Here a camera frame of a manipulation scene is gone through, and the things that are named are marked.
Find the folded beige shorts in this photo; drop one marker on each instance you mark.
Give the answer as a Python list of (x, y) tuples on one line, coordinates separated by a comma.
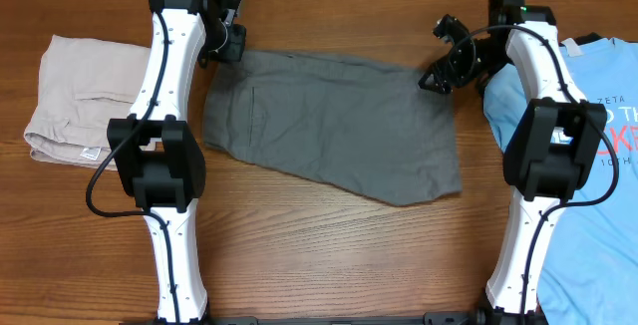
[(83, 83)]

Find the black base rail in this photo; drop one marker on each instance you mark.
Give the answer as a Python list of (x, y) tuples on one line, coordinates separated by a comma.
[(344, 320)]

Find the light blue printed t-shirt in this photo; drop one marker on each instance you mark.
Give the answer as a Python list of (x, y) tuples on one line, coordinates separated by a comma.
[(589, 274)]

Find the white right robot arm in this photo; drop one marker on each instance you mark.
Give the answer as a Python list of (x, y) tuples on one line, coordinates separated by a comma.
[(549, 156)]

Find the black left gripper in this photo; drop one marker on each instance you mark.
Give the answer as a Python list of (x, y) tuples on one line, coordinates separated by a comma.
[(233, 49)]

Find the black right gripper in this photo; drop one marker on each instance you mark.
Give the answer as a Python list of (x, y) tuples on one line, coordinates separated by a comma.
[(443, 71)]

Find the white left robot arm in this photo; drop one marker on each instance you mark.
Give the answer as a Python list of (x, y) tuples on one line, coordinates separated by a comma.
[(160, 164)]

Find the grey shorts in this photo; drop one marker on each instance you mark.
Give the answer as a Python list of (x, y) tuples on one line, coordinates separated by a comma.
[(361, 125)]

